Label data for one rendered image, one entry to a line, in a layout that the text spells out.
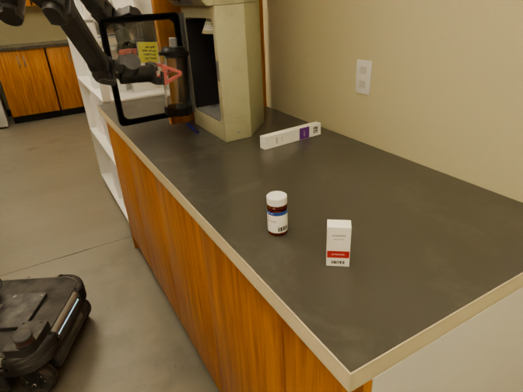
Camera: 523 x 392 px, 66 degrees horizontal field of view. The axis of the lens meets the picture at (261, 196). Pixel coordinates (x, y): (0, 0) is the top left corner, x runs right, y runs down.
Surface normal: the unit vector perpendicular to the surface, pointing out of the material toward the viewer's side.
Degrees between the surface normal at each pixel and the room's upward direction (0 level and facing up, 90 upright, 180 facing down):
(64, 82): 90
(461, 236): 0
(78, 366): 0
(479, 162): 90
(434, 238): 0
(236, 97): 90
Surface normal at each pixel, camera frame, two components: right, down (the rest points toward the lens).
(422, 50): -0.87, 0.26
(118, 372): -0.05, -0.89
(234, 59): 0.50, 0.37
